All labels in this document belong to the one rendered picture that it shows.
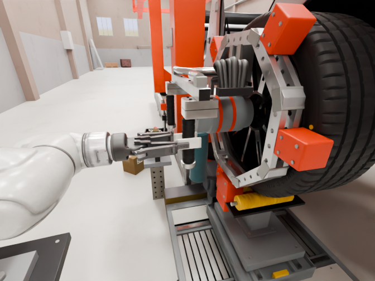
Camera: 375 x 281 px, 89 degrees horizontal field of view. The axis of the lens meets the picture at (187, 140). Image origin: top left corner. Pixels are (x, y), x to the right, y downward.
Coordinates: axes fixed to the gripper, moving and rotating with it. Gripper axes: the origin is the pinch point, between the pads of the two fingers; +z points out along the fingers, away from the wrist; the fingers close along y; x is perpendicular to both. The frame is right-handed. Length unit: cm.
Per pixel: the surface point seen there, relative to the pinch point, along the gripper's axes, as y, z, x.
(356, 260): 2, 97, -83
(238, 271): 1, 23, -66
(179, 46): -60, 10, 26
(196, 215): -43, 16, -75
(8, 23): -503, -278, 86
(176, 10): -60, 9, 42
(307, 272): 8, 54, -69
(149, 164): -54, -11, -38
